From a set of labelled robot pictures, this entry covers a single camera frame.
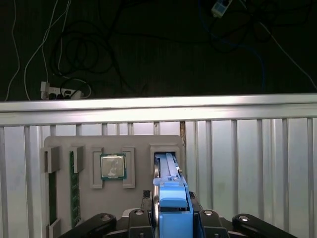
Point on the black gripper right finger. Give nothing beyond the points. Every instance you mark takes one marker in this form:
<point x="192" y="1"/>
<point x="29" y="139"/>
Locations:
<point x="210" y="225"/>

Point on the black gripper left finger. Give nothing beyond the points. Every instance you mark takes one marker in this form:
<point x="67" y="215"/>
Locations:
<point x="138" y="225"/>

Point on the hard disk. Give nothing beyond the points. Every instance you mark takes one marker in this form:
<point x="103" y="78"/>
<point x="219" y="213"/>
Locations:
<point x="173" y="198"/>

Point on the grey parts rack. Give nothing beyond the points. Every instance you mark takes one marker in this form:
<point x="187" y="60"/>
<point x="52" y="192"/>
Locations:
<point x="111" y="198"/>

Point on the silver CPU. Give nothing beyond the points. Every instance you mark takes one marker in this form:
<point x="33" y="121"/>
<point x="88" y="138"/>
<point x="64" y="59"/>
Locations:
<point x="113" y="166"/>

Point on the green RAM stick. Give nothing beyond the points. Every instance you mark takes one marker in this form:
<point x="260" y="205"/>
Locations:
<point x="75" y="193"/>

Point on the dark RAM stick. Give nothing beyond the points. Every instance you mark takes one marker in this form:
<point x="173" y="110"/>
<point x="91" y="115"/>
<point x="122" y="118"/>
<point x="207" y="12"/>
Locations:
<point x="52" y="198"/>

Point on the white power strip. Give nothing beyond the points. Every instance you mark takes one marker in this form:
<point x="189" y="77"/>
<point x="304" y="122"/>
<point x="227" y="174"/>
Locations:
<point x="57" y="94"/>

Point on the white adapter box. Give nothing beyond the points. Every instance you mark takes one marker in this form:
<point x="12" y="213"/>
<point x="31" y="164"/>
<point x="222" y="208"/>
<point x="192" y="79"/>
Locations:
<point x="220" y="6"/>

